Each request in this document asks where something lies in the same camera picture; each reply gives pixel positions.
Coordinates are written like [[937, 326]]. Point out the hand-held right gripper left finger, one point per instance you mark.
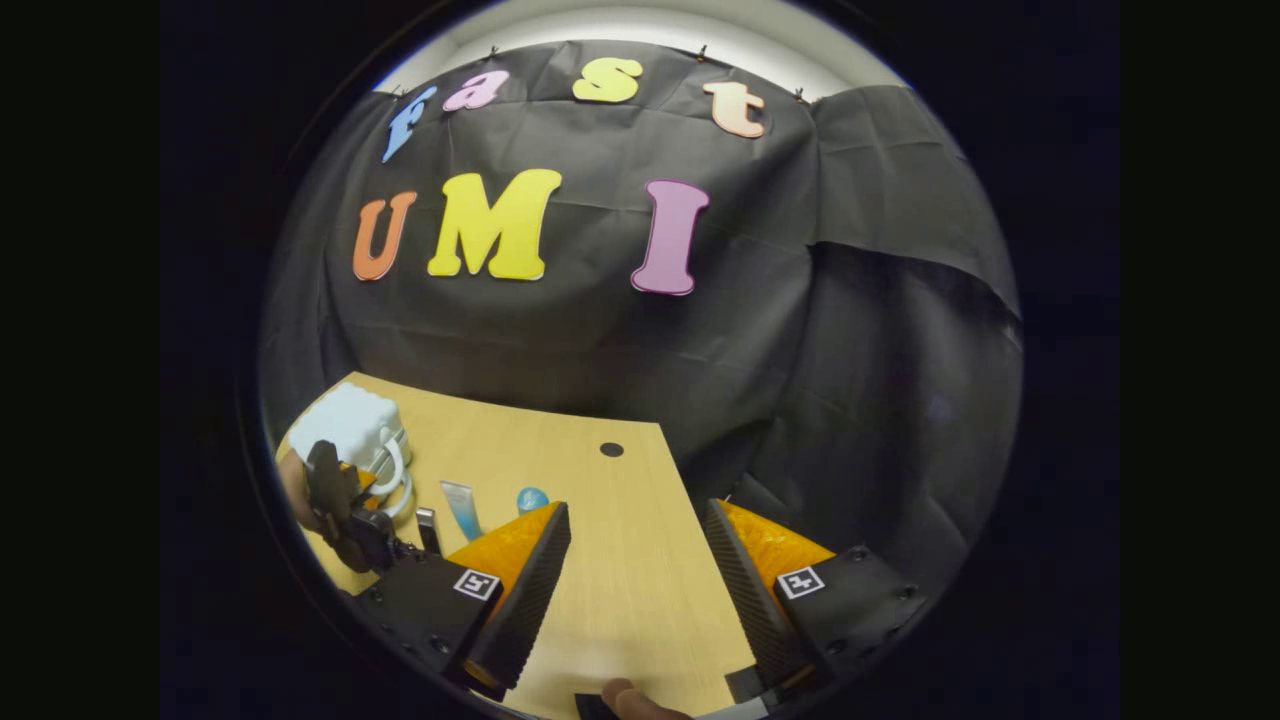
[[530, 600]]

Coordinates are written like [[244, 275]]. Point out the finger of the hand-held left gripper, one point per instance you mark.
[[428, 530], [365, 490]]

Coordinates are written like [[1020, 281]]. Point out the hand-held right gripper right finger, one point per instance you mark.
[[750, 600]]

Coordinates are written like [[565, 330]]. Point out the black backdrop cloth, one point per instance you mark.
[[700, 380]]

